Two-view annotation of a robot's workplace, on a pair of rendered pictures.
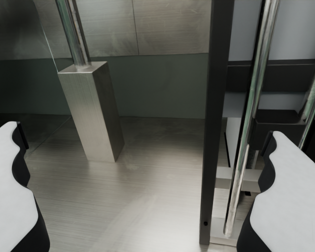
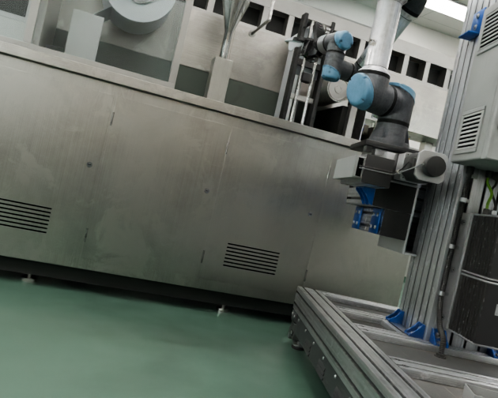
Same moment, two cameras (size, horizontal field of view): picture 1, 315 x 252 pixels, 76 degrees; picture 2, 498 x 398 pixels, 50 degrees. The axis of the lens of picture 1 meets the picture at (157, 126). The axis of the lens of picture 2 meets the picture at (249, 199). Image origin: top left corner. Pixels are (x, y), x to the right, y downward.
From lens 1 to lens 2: 2.42 m
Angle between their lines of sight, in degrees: 44
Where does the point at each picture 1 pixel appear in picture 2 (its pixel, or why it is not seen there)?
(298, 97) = (311, 72)
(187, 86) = (247, 104)
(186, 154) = not seen: hidden behind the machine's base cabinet
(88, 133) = (215, 91)
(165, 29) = (243, 68)
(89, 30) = (200, 53)
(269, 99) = (305, 71)
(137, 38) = not seen: hidden behind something
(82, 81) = (226, 63)
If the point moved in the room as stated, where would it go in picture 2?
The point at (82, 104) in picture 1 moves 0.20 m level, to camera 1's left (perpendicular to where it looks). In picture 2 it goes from (220, 74) to (183, 61)
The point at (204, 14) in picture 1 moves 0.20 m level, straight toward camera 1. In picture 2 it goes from (265, 68) to (277, 61)
